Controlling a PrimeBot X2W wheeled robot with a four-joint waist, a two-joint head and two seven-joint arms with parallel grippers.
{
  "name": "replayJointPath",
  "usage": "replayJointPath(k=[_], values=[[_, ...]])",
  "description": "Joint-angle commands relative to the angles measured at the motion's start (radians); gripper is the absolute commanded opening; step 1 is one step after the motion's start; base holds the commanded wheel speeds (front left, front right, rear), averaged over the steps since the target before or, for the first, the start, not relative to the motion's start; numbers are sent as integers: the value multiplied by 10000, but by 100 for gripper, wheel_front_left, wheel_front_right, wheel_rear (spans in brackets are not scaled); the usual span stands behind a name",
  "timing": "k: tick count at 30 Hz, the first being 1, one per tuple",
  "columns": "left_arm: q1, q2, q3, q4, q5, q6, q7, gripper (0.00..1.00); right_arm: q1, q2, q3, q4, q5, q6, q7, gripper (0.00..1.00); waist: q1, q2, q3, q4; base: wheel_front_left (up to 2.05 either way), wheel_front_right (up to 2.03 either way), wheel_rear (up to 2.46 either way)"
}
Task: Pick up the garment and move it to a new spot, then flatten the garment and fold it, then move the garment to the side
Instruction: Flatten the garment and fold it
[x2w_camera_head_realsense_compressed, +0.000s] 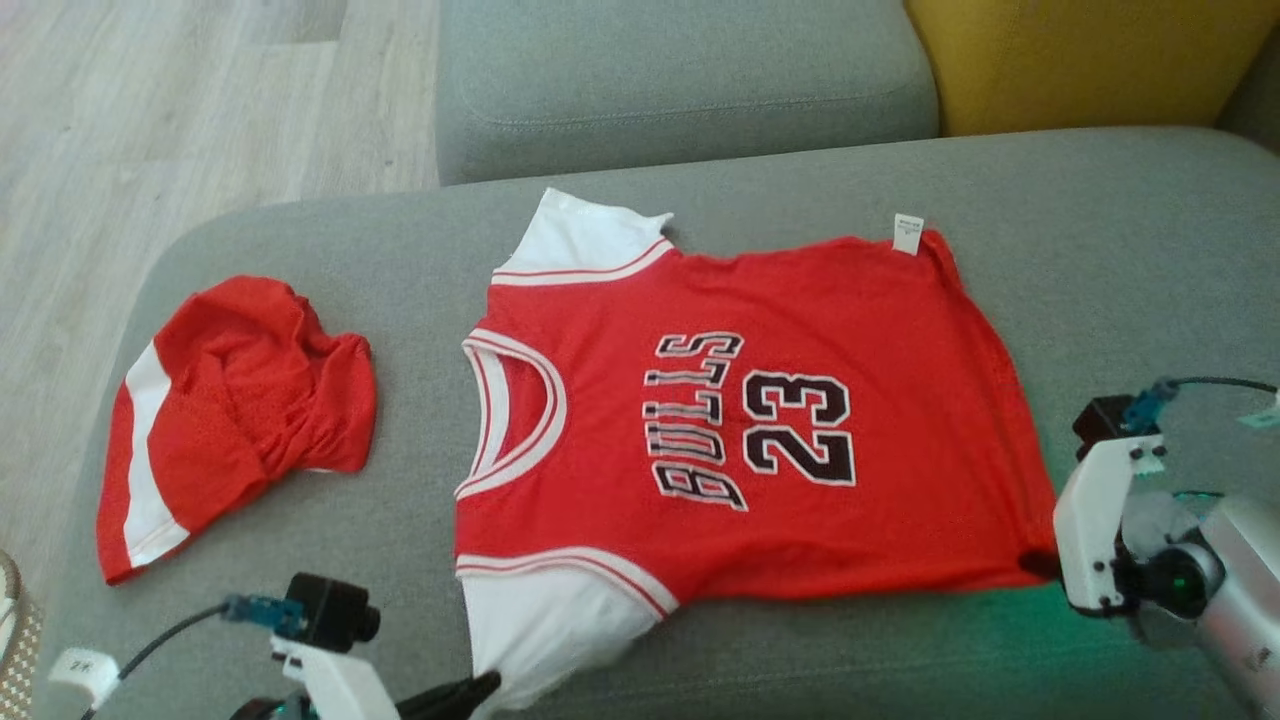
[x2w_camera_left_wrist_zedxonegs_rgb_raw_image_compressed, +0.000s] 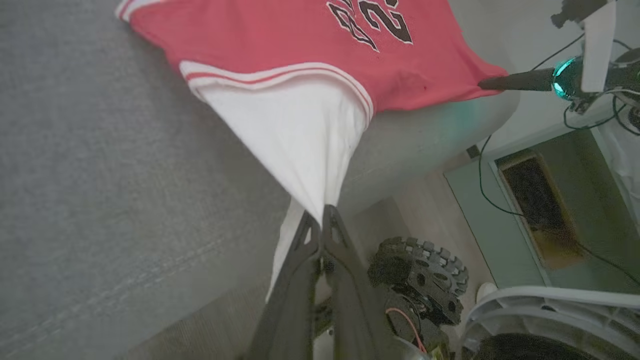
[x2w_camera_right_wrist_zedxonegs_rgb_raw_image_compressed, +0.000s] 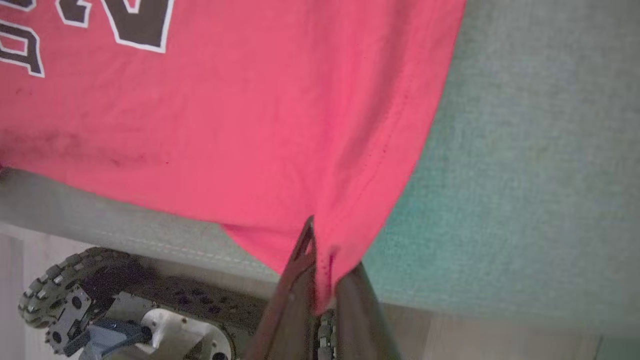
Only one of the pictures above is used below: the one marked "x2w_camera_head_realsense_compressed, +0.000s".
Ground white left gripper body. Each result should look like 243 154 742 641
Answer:
270 638 403 720

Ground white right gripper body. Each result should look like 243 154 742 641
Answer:
1053 433 1168 614

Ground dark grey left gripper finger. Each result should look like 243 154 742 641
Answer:
398 670 501 720

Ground red Bulls 23 jersey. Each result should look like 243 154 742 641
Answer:
453 187 1061 713

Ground red Bulls 23 shorts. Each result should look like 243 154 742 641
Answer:
96 275 378 586

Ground large grey sofa seat cushion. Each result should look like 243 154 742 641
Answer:
30 125 1280 720

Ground beige woven basket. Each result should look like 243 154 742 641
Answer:
0 548 43 720

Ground yellow sofa backrest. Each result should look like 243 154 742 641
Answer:
905 0 1280 138

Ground small grey sofa seat cushion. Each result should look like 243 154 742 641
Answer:
435 0 941 188

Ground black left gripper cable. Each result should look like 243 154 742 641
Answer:
80 593 306 720

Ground white cable label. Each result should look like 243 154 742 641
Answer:
48 648 123 706

